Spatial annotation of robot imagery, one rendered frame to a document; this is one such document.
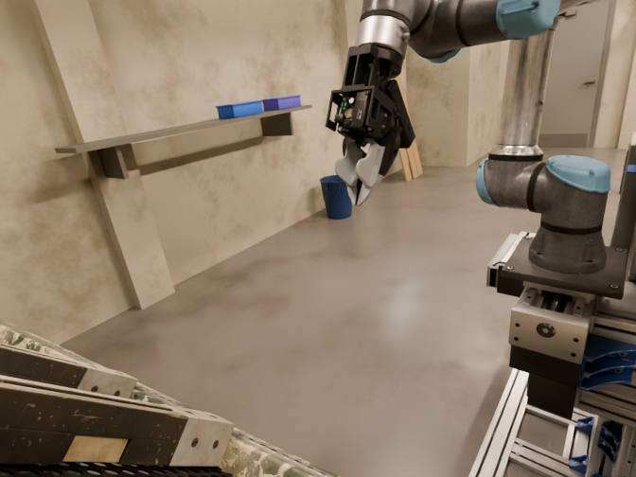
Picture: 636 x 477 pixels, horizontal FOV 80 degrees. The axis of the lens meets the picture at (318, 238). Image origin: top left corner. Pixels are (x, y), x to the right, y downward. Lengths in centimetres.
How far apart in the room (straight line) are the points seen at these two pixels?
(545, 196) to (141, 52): 300
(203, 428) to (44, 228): 252
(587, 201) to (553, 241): 11
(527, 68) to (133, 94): 281
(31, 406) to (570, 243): 95
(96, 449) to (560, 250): 91
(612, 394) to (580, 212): 43
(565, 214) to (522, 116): 23
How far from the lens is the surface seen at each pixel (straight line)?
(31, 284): 314
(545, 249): 98
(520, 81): 99
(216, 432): 74
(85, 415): 57
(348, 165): 57
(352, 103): 55
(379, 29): 59
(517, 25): 62
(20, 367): 84
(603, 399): 116
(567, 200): 94
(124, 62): 333
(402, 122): 62
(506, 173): 98
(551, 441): 174
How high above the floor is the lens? 148
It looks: 22 degrees down
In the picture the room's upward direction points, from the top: 7 degrees counter-clockwise
